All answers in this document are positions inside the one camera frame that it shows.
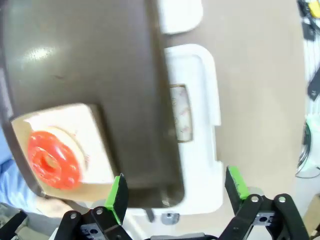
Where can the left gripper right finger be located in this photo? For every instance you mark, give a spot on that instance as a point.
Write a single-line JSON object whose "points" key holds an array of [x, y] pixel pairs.
{"points": [[237, 192]]}

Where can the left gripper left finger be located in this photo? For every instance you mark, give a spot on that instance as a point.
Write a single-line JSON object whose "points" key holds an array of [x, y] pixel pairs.
{"points": [[117, 200]]}

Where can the red glazed donut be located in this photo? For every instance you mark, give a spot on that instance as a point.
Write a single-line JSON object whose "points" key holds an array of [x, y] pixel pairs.
{"points": [[52, 160]]}

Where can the black serving tray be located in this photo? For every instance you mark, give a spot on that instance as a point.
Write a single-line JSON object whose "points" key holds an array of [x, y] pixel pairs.
{"points": [[87, 62]]}

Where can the person's right hand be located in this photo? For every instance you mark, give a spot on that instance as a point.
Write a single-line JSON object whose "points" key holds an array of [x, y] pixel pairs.
{"points": [[52, 206]]}

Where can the white display tray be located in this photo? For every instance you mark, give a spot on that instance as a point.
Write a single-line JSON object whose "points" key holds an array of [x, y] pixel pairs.
{"points": [[180, 15], [205, 100]]}

